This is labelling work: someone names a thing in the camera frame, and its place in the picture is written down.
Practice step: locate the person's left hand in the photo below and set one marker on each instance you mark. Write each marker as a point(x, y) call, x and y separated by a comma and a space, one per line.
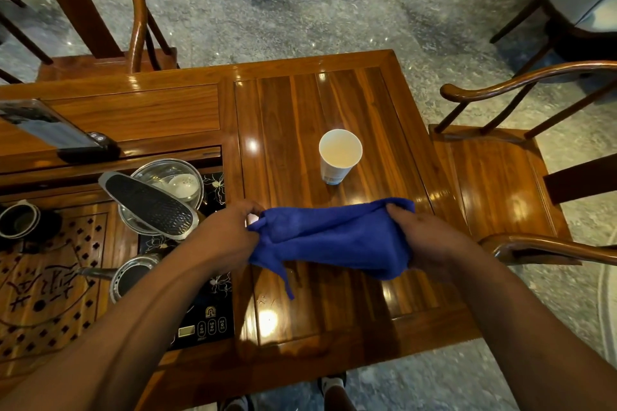
point(221, 239)

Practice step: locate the person's right hand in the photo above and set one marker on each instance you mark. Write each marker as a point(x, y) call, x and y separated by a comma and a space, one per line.
point(436, 247)

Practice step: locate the person's right fingers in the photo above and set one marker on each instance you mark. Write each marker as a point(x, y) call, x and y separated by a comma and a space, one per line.
point(400, 215)

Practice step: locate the person's left fingers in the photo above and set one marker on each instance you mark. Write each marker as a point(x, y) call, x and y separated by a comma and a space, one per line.
point(248, 209)

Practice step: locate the blue cloth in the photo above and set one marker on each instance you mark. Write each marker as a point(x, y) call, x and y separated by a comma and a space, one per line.
point(337, 237)

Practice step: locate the person's right forearm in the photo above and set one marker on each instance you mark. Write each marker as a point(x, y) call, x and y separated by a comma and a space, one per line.
point(535, 343)

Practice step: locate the person's left forearm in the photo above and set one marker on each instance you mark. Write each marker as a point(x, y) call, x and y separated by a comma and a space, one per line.
point(115, 338)

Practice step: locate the small white cup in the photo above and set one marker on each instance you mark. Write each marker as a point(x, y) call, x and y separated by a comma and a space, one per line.
point(184, 185)

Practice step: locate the white paper cup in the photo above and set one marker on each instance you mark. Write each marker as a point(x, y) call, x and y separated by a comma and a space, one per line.
point(340, 155)

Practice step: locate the stainless steel bowl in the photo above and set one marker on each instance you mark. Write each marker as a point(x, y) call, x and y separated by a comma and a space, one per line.
point(159, 172)

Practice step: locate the wooden armchair with curved arms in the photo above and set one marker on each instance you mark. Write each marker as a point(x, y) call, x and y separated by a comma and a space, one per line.
point(496, 174)

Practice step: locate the black induction cooker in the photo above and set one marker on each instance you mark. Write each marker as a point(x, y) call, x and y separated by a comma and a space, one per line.
point(212, 314)

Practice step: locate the wooden tea table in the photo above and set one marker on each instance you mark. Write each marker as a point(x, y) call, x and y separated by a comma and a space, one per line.
point(308, 107)

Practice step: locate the stainless steel kettle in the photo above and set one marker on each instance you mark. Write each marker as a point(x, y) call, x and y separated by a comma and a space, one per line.
point(130, 276)

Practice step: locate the person's right shoe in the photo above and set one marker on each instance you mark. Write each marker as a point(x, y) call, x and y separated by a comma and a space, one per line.
point(332, 382)

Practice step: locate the person's shoe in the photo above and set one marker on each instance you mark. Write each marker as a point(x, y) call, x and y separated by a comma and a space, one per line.
point(332, 382)
point(238, 403)

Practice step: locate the person's right leg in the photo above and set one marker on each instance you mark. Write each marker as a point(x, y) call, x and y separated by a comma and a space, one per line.
point(340, 400)

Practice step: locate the person's left shoe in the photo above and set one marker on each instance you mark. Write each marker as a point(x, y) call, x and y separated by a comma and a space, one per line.
point(238, 403)

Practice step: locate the black smartphone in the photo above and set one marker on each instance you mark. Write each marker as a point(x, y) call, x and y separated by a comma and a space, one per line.
point(48, 129)

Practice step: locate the carved wooden tea tray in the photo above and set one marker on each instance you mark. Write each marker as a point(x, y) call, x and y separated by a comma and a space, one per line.
point(43, 300)

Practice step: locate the black tea cup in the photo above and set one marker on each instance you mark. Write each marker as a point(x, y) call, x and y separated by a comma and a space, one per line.
point(19, 220)

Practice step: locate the round-backed wooden armchair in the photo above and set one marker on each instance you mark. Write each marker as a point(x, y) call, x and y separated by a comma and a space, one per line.
point(86, 6)

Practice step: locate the dark wooden chair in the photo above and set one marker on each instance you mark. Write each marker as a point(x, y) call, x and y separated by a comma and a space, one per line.
point(21, 35)

